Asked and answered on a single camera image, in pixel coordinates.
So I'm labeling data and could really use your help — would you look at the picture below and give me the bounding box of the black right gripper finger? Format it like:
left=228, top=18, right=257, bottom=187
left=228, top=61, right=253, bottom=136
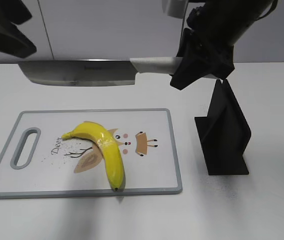
left=170, top=54, right=215, bottom=90

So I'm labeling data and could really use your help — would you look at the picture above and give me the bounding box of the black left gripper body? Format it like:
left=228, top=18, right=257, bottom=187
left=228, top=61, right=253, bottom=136
left=0, top=0, right=37, bottom=58

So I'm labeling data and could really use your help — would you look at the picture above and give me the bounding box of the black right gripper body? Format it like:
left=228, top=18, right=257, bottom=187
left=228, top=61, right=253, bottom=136
left=176, top=28, right=234, bottom=78

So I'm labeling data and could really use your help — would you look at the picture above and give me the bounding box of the steel cleaver grey handle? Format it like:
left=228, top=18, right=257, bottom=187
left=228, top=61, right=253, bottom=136
left=18, top=57, right=182, bottom=87

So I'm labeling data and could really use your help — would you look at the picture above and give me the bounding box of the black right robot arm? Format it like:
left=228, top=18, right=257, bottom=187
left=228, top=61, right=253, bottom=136
left=170, top=0, right=278, bottom=90

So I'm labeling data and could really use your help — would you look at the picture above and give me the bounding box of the yellow plastic banana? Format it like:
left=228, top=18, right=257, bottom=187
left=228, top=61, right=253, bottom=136
left=61, top=121, right=124, bottom=191

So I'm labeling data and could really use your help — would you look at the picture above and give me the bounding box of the black knife stand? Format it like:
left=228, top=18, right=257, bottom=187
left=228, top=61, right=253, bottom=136
left=194, top=79, right=251, bottom=176

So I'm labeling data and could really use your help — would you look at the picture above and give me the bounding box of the grey-rimmed white cutting board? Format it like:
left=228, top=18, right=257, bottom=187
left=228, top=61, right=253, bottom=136
left=0, top=108, right=182, bottom=199

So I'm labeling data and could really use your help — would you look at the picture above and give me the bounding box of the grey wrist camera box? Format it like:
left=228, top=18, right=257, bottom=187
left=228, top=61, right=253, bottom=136
left=161, top=0, right=189, bottom=19

